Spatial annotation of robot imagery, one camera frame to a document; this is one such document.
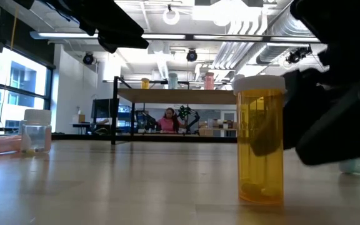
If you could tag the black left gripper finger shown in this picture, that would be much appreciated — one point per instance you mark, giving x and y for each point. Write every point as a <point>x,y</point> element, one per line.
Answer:
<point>114,22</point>
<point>123,42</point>

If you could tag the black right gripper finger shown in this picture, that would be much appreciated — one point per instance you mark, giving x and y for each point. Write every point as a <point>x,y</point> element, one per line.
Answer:
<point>339,137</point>
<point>298,103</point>

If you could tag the orange medicine bottle white cap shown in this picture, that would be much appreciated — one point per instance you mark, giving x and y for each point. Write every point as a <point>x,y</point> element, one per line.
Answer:
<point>145,84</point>
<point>259,178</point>

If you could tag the wide clear bottle white cap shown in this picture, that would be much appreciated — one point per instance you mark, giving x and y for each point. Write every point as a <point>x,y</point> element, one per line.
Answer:
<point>36,137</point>

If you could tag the black background robot arm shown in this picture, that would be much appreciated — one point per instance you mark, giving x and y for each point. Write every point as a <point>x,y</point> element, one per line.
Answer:
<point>147,120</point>
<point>187,114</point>

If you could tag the black ceiling spotlight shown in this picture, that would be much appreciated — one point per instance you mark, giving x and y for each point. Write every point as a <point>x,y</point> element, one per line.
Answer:
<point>192,55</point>
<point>298,54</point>
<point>88,58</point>

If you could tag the overhead black light bar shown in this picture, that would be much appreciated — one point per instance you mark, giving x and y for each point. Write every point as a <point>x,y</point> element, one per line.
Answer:
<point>167,36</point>

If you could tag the black computer monitor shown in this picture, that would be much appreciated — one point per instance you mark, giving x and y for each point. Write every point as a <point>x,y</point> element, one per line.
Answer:
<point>105,107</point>

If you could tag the small cardboard box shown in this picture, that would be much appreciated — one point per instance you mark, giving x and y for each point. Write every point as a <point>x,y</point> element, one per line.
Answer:
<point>79,118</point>

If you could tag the person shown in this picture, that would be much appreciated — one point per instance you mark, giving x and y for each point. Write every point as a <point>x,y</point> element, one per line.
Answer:
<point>169,123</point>

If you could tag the large black-framed window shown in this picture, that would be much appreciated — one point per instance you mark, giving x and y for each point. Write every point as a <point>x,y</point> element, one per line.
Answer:
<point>23,78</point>

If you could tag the tan cardboard boxes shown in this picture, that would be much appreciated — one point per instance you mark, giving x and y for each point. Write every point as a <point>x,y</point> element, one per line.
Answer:
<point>205,132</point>

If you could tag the silver ventilation duct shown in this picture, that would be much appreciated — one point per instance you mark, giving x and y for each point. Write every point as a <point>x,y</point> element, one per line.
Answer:
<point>277,37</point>

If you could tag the wooden shelf black metal frame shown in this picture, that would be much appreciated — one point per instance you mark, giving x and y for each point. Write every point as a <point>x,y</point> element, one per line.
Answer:
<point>173,96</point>

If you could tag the black aluminium table frame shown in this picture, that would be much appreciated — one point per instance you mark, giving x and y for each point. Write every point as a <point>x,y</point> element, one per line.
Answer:
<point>83,137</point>

